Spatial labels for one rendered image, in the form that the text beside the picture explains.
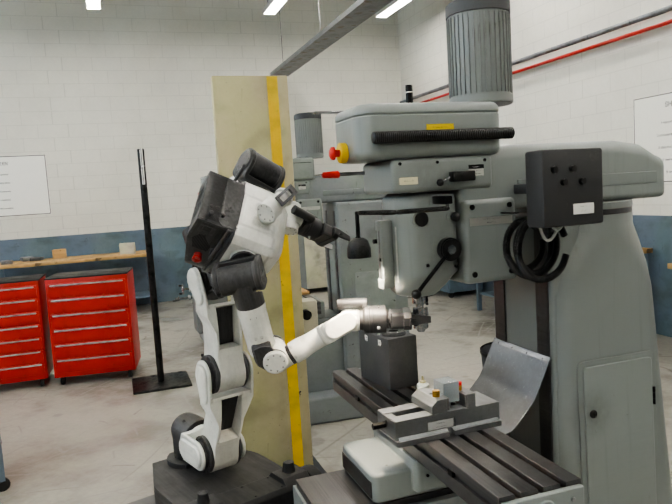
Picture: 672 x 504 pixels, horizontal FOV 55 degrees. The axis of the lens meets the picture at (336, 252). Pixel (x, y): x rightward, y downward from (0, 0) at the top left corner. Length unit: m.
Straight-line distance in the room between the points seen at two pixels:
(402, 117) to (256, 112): 1.87
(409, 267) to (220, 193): 0.64
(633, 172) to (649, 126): 4.87
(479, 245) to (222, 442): 1.21
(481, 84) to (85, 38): 9.44
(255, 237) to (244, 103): 1.72
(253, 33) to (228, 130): 7.85
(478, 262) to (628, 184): 0.62
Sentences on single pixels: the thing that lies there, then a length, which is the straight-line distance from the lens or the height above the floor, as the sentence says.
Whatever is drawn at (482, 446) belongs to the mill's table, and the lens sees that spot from 1.90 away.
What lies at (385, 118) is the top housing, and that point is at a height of 1.84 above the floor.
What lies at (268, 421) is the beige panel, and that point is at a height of 0.36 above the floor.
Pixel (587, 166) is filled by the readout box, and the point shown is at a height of 1.67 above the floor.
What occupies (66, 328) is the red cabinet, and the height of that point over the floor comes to 0.53.
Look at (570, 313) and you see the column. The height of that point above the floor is 1.23.
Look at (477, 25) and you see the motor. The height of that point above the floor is 2.12.
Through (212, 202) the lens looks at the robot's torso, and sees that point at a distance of 2.05.
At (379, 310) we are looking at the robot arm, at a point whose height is 1.27.
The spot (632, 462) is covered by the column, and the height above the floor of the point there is 0.71.
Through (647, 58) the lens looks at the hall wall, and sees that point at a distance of 7.32.
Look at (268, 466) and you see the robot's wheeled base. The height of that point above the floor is 0.57.
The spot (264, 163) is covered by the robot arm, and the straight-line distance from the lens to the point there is 2.21.
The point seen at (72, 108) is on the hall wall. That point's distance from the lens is 10.94.
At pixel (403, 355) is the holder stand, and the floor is 1.05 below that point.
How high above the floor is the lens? 1.65
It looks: 6 degrees down
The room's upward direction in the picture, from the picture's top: 4 degrees counter-clockwise
